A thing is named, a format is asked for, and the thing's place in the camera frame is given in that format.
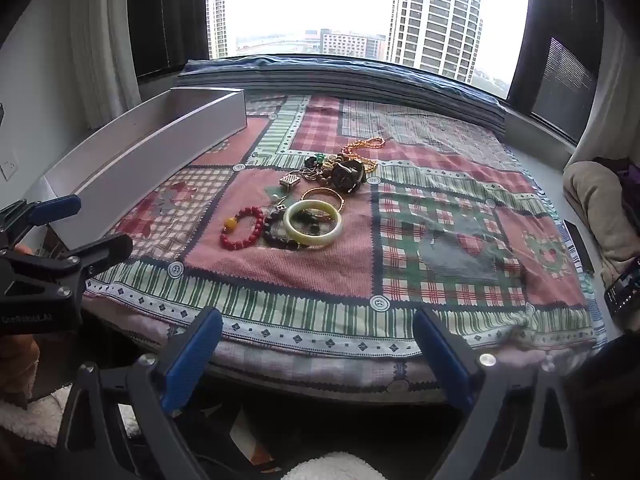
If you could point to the gold bangle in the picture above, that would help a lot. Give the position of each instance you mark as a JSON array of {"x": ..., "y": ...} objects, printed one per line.
[{"x": 322, "y": 190}]

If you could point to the white wall socket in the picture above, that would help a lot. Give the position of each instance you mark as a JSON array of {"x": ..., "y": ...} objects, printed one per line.
[{"x": 8, "y": 166}]

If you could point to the beige cushion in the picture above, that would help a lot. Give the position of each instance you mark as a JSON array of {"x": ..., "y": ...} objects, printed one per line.
[{"x": 595, "y": 205}]

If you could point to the green jade flower pendant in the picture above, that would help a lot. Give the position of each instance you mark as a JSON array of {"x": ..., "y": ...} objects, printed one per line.
[{"x": 315, "y": 161}]

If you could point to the pale green jade bangle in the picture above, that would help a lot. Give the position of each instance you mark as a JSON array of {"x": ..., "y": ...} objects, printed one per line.
[{"x": 320, "y": 240}]

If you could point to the person's left hand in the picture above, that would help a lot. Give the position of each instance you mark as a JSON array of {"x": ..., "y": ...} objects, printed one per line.
[{"x": 17, "y": 362}]

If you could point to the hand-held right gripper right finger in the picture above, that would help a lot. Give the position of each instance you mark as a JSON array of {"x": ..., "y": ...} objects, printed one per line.
[{"x": 442, "y": 360}]

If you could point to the dark window blind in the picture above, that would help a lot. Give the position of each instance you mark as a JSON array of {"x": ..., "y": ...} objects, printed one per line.
[
  {"x": 165, "y": 15},
  {"x": 560, "y": 50}
]

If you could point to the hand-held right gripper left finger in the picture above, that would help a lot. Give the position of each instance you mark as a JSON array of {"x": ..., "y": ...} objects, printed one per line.
[{"x": 192, "y": 360}]

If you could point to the black flat device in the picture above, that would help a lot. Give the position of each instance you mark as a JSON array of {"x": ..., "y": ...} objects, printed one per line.
[{"x": 580, "y": 247}]

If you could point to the white curtain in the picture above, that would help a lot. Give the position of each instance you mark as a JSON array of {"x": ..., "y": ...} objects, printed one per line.
[{"x": 100, "y": 60}]

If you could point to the purple cloth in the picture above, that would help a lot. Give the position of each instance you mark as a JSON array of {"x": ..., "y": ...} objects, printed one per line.
[{"x": 627, "y": 177}]

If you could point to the black smartphone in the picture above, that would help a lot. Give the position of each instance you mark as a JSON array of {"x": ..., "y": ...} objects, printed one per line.
[{"x": 625, "y": 287}]

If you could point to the patchwork plaid blanket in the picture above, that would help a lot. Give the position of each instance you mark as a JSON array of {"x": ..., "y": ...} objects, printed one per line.
[{"x": 425, "y": 185}]

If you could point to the dark wristwatch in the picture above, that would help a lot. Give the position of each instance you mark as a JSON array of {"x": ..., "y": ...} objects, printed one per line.
[{"x": 347, "y": 175}]

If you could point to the white fleece cloth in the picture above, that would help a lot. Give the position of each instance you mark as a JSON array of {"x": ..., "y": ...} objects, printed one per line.
[{"x": 330, "y": 467}]

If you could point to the folded blue striped mat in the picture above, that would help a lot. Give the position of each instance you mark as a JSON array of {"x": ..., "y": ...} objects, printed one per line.
[{"x": 350, "y": 77}]

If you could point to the pearl charm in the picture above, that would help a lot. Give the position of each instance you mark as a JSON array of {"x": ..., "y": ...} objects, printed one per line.
[{"x": 275, "y": 201}]

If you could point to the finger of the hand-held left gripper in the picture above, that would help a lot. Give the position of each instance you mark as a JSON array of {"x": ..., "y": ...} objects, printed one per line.
[
  {"x": 55, "y": 207},
  {"x": 100, "y": 252}
]

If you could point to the white cardboard box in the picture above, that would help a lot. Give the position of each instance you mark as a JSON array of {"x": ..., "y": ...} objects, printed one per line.
[{"x": 150, "y": 145}]

